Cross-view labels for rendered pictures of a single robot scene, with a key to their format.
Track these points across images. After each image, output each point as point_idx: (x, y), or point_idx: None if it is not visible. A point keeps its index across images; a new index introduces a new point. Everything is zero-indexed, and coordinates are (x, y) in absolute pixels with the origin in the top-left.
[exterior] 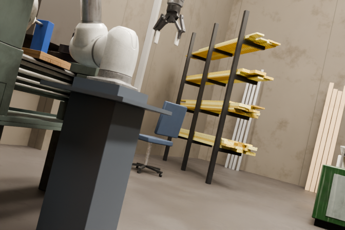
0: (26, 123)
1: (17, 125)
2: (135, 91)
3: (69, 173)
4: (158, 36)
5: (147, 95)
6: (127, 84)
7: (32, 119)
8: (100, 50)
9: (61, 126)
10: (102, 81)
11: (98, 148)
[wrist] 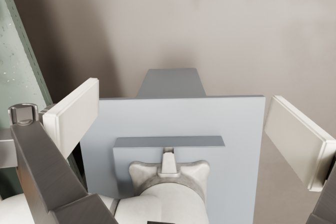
0: (75, 168)
1: (82, 181)
2: (223, 190)
3: None
4: (77, 105)
5: (225, 151)
6: (206, 200)
7: (69, 164)
8: None
9: (44, 91)
10: None
11: None
